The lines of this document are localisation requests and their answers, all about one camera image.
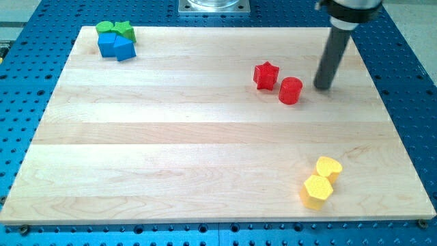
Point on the black robot arm end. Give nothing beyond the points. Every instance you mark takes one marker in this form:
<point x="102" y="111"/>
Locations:
<point x="348" y="14"/>

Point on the yellow heart block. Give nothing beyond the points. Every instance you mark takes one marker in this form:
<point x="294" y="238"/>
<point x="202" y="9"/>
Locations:
<point x="329" y="168"/>

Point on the yellow hexagon block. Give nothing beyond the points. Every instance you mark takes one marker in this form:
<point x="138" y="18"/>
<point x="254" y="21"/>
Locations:
<point x="315" y="192"/>

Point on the wooden board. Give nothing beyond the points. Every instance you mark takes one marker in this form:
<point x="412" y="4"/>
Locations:
<point x="180" y="133"/>

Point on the red star block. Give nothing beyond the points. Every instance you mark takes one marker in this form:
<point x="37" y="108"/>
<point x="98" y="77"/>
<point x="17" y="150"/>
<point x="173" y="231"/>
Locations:
<point x="265" y="76"/>

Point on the red cylinder block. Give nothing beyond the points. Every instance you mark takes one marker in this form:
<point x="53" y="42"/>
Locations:
<point x="290" y="90"/>

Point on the blue pentagon block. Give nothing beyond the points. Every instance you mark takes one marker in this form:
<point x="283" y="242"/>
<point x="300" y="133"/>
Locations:
<point x="124" y="48"/>

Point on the green star block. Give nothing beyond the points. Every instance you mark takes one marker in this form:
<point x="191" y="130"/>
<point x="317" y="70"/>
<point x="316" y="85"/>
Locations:
<point x="124" y="29"/>

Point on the blue cube block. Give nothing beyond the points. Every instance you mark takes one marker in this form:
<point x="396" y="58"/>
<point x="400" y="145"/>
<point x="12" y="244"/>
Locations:
<point x="106" y="42"/>

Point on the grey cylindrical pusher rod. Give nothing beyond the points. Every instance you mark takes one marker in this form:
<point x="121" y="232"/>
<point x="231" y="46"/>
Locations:
<point x="331" y="58"/>

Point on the green cylinder block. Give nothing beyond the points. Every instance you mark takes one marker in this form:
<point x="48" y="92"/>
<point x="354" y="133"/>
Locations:
<point x="104" y="27"/>

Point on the blue perforated table plate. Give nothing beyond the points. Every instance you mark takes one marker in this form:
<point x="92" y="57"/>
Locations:
<point x="49" y="30"/>

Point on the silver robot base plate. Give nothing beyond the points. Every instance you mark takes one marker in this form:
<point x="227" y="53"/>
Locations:
<point x="213" y="6"/>

